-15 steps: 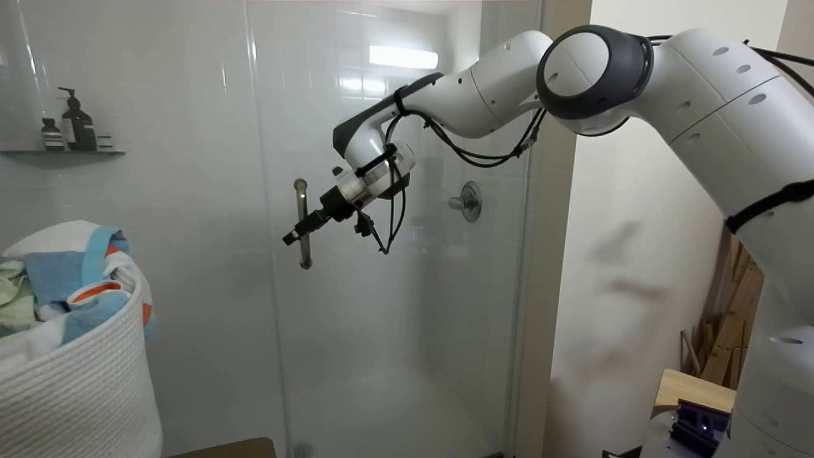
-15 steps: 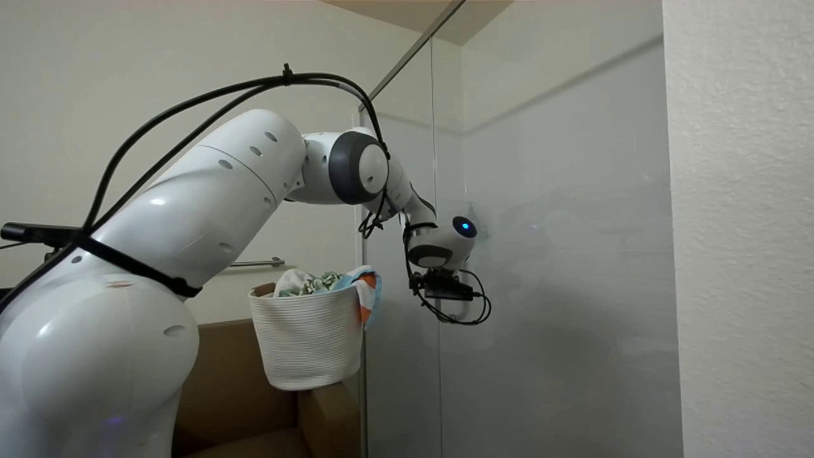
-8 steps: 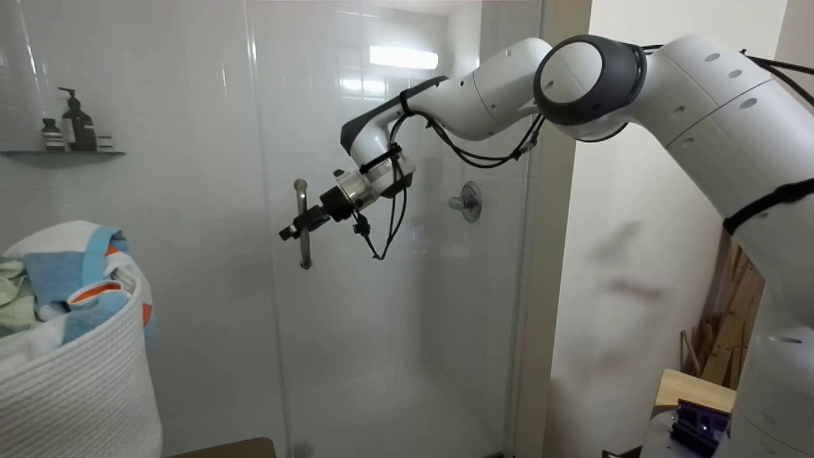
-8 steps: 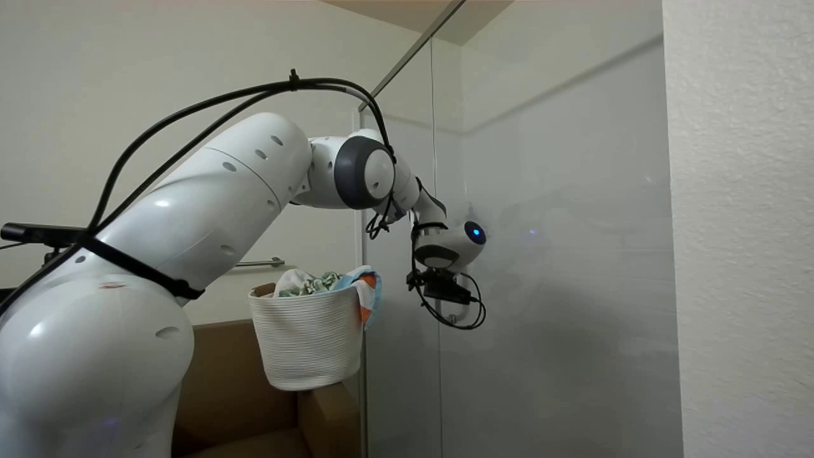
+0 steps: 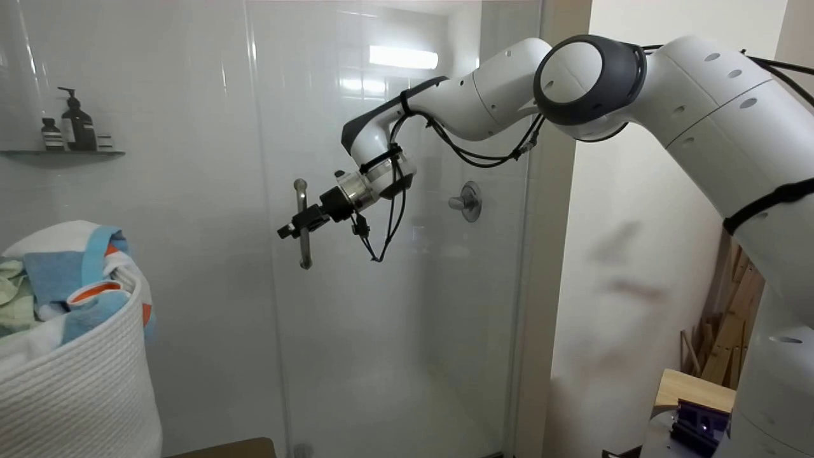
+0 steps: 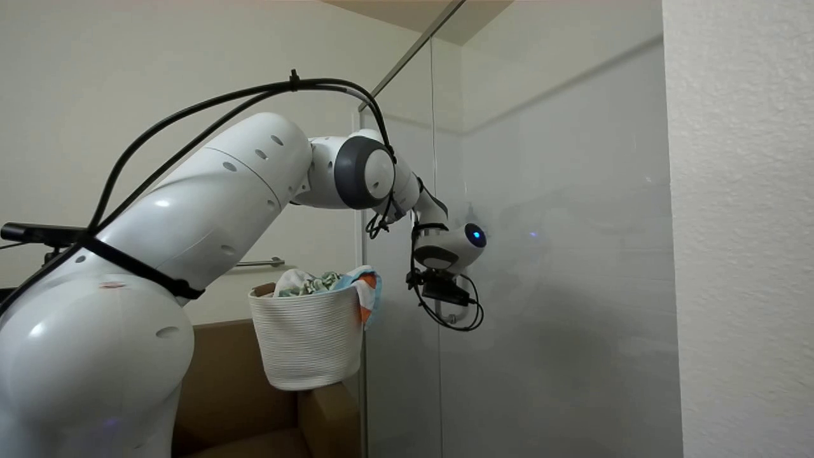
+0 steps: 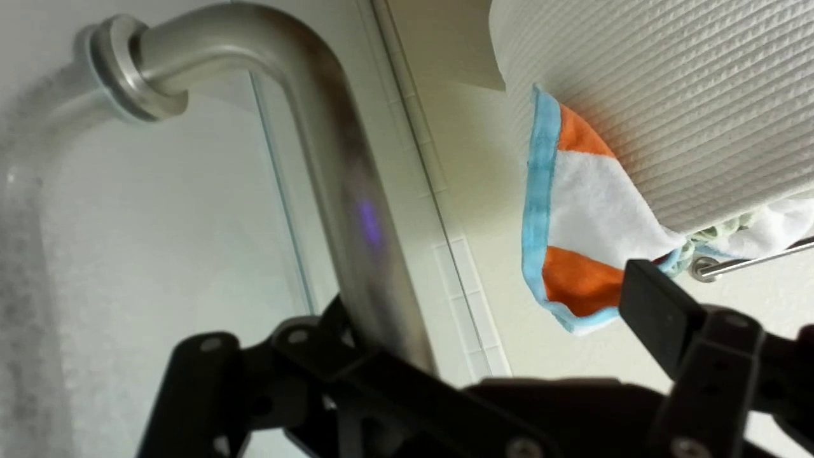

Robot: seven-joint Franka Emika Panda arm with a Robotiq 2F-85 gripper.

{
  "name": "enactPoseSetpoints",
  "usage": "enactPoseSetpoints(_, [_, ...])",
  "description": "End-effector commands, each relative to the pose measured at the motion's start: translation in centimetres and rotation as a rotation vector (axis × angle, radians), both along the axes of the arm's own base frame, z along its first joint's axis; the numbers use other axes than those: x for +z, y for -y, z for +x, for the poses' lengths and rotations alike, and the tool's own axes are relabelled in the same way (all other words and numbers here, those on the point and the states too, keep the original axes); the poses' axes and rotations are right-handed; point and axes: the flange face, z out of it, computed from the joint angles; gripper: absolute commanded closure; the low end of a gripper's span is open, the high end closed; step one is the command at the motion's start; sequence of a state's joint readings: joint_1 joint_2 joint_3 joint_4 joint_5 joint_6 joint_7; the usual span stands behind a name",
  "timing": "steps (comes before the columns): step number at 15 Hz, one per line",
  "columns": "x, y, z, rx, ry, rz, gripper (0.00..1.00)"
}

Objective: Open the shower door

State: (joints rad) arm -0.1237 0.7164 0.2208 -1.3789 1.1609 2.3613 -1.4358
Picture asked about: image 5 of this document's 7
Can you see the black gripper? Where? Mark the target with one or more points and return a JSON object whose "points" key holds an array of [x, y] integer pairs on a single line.
{"points": [[335, 205]]}

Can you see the glass shower door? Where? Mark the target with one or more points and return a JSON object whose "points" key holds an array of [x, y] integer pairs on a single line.
{"points": [[382, 339]]}

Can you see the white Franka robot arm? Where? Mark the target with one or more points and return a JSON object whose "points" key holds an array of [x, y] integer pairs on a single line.
{"points": [[722, 111]]}

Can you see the fixed glass shower panel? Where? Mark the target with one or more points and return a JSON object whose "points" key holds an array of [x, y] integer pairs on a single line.
{"points": [[195, 255]]}

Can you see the chrome shower valve knob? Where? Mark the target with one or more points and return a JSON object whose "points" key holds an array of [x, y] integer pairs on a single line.
{"points": [[467, 202]]}

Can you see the glass shower shelf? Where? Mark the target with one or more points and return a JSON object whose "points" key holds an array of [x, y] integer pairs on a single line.
{"points": [[65, 155]]}

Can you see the small pale jar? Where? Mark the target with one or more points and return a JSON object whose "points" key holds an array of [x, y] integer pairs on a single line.
{"points": [[105, 144]]}

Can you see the brown furniture piece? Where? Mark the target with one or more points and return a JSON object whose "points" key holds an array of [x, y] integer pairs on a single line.
{"points": [[229, 450]]}

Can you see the dark pump bottle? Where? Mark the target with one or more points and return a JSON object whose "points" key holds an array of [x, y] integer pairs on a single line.
{"points": [[77, 128]]}

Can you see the blue and orange towel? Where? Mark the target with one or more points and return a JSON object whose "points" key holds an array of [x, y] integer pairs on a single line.
{"points": [[65, 283]]}

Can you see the small dark jar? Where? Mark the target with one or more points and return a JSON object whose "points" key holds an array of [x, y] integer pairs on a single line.
{"points": [[51, 135]]}

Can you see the pale green cloth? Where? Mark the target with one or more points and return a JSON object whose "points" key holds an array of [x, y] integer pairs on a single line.
{"points": [[14, 301]]}

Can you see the light wooden board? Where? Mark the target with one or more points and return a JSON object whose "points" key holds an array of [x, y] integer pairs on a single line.
{"points": [[692, 390]]}

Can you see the leaning wooden planks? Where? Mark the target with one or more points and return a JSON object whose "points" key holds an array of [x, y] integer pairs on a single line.
{"points": [[728, 333]]}

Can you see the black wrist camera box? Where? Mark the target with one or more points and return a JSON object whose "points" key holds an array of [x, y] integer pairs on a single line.
{"points": [[359, 225]]}

